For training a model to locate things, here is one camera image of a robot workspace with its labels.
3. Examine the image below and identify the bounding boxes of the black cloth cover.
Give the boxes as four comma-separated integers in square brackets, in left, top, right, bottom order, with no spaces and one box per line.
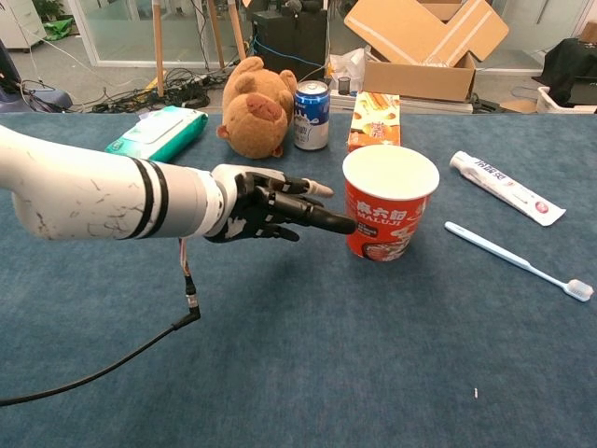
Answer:
[543,37,597,107]

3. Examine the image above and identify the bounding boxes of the white cabinet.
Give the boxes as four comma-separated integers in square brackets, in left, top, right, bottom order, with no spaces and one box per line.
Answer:
[0,0,48,49]

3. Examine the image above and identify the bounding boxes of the white plastic bag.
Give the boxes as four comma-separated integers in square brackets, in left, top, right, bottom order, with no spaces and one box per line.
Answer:
[328,48,367,92]

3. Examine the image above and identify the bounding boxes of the black stand base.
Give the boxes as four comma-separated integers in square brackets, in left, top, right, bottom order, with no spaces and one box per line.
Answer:
[470,92,503,115]

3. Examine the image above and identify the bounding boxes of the black cable pile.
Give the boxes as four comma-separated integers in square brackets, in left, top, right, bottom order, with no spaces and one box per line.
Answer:
[90,67,225,114]

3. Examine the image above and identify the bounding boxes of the red paper noodle cup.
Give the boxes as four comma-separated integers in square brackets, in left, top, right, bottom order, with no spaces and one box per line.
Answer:
[342,145,441,263]

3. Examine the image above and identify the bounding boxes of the green wet wipes pack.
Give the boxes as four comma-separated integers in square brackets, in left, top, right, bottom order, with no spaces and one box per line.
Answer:
[104,105,209,163]

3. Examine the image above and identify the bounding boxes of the white toothpaste tube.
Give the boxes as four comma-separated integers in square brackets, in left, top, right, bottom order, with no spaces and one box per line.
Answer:
[449,150,567,228]

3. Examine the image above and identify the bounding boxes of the open cardboard box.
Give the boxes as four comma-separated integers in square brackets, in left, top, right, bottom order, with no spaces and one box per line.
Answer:
[343,0,510,103]

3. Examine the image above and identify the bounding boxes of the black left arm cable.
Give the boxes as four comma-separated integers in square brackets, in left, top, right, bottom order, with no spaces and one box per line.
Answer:
[0,237,201,407]

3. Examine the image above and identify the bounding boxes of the blue white drink can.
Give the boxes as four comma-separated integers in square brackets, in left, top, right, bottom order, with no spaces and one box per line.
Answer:
[293,79,331,151]

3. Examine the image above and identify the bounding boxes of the flat cardboard piece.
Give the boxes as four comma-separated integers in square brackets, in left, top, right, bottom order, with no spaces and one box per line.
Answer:
[499,98,537,115]

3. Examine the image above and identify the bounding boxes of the orange biscuit box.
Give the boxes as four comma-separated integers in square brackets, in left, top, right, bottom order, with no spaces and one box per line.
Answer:
[347,91,402,155]

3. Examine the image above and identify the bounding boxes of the green potted plant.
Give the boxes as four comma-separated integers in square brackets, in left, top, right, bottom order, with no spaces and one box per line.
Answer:
[32,0,66,22]

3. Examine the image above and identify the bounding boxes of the black cabinet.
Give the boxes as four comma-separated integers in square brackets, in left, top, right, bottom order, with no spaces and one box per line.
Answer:
[251,8,328,83]

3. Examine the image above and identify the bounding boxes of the aluminium profile rails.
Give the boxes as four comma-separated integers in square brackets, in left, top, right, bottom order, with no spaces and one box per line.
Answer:
[398,96,475,116]

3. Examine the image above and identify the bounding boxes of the white plastic crate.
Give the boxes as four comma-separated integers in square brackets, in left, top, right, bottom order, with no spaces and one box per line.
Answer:
[535,86,597,115]

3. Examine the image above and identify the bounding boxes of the blue table cloth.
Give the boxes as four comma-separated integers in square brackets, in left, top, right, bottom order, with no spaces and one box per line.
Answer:
[0,111,597,448]

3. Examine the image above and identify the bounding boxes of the light blue toothbrush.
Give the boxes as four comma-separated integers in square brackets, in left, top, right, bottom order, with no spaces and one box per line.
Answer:
[443,220,595,303]

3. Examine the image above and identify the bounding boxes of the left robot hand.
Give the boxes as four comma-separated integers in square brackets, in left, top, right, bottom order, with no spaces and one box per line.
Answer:
[204,163,358,244]

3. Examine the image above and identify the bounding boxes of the dark blue seat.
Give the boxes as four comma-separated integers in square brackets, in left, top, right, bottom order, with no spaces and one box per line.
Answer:
[0,39,74,113]

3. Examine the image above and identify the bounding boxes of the wooden easel leg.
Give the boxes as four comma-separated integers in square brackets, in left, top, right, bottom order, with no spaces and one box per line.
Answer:
[151,0,166,98]
[207,0,227,69]
[227,0,247,62]

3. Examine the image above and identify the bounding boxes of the blue cable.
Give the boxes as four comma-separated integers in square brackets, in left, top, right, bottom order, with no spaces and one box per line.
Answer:
[253,36,326,71]

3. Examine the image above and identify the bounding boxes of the brown plush capybara toy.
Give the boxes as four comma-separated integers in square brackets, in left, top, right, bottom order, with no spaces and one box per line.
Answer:
[215,56,299,161]

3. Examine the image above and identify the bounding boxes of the green bag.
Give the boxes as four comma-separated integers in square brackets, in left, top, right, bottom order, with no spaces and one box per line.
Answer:
[42,16,76,42]

